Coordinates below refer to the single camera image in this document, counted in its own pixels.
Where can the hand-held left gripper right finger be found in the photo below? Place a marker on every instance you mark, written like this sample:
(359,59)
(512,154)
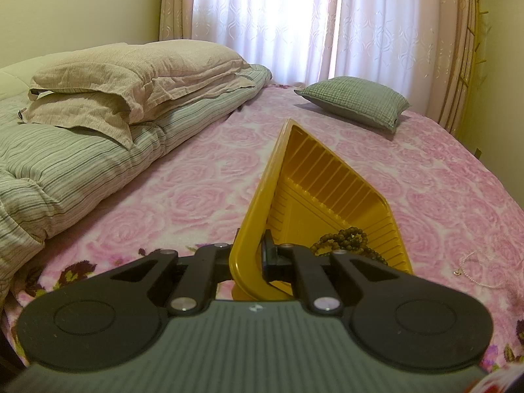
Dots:
(270,262)

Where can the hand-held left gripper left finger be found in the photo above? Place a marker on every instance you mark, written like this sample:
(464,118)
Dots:
(219,254)

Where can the yellow plastic tray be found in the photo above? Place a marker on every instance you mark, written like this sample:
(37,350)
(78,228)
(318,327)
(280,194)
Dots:
(311,180)

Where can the pink rose print blanket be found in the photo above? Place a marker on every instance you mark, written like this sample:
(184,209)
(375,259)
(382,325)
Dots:
(184,196)

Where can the striped grey duvet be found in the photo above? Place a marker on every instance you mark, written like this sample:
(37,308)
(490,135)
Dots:
(73,172)

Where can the green checked cushion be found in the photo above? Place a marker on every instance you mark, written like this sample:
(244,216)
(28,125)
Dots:
(356,100)

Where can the large beige pillow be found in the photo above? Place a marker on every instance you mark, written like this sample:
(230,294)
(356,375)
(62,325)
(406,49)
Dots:
(155,73)

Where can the small beige pillow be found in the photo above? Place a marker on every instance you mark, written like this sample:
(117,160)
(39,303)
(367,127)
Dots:
(82,114)

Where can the white sheer curtain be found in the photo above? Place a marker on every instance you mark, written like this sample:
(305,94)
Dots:
(286,20)

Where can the beige curtain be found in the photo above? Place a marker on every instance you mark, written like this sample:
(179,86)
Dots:
(176,4)
(454,49)

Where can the cream quilted bedding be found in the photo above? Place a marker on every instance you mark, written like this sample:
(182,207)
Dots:
(16,77)

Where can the wooden wall coat rack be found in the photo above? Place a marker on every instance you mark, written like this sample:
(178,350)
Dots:
(479,12)

